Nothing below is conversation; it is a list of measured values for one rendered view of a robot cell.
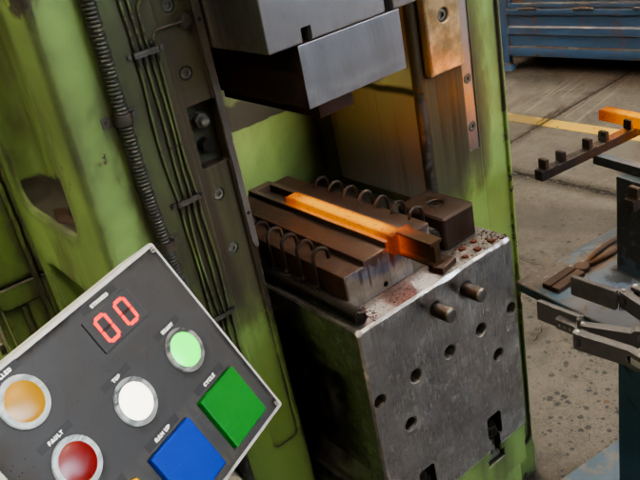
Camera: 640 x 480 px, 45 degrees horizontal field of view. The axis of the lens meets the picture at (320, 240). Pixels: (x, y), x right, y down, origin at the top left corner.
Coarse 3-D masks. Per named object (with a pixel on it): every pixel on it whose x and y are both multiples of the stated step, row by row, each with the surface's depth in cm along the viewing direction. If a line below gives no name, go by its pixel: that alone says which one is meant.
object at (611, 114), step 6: (606, 108) 166; (612, 108) 166; (600, 114) 166; (606, 114) 165; (612, 114) 163; (618, 114) 162; (624, 114) 161; (630, 114) 161; (636, 114) 160; (606, 120) 165; (612, 120) 164; (618, 120) 163; (636, 120) 159; (636, 126) 159
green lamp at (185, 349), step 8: (176, 336) 96; (184, 336) 97; (192, 336) 98; (176, 344) 96; (184, 344) 97; (192, 344) 98; (176, 352) 95; (184, 352) 96; (192, 352) 97; (200, 352) 98; (176, 360) 95; (184, 360) 96; (192, 360) 97
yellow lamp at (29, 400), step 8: (16, 384) 80; (24, 384) 81; (32, 384) 81; (8, 392) 79; (16, 392) 80; (24, 392) 80; (32, 392) 81; (40, 392) 82; (8, 400) 79; (16, 400) 79; (24, 400) 80; (32, 400) 81; (40, 400) 81; (8, 408) 79; (16, 408) 79; (24, 408) 80; (32, 408) 80; (40, 408) 81; (16, 416) 79; (24, 416) 79; (32, 416) 80
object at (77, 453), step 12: (72, 444) 82; (84, 444) 83; (60, 456) 80; (72, 456) 81; (84, 456) 82; (96, 456) 83; (60, 468) 80; (72, 468) 81; (84, 468) 82; (96, 468) 83
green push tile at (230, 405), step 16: (224, 384) 98; (240, 384) 100; (208, 400) 95; (224, 400) 97; (240, 400) 99; (256, 400) 101; (208, 416) 95; (224, 416) 96; (240, 416) 98; (256, 416) 100; (224, 432) 95; (240, 432) 97
